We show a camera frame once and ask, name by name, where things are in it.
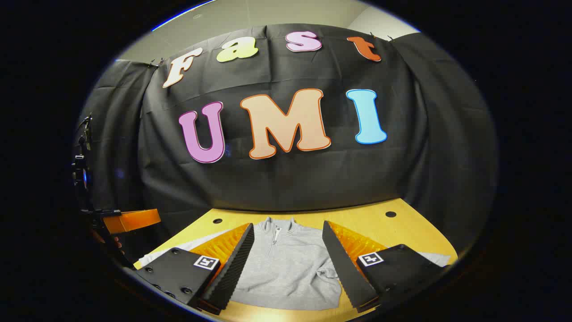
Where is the grey zip-neck sweatshirt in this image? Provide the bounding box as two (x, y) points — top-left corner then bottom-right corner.
(139, 217), (451, 311)

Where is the black backdrop cloth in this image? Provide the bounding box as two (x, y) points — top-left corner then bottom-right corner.
(76, 23), (499, 264)

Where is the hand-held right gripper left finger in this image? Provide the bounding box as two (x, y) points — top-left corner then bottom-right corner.
(134, 223), (255, 316)

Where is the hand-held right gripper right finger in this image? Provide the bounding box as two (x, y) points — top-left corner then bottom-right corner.
(322, 220), (447, 314)

